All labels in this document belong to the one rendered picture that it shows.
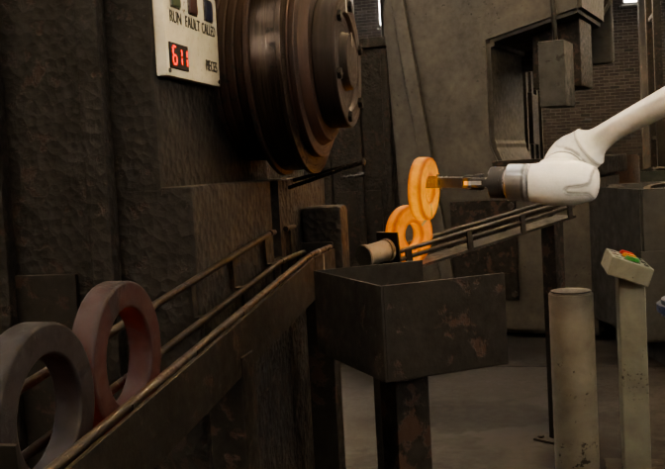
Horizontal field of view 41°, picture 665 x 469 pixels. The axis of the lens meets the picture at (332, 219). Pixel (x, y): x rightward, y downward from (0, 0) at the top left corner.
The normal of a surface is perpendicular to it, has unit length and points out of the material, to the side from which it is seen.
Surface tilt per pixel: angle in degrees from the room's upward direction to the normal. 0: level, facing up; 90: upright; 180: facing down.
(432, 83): 90
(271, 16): 71
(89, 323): 52
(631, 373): 90
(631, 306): 90
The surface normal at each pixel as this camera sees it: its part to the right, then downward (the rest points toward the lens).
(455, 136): -0.45, 0.07
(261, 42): -0.22, -0.04
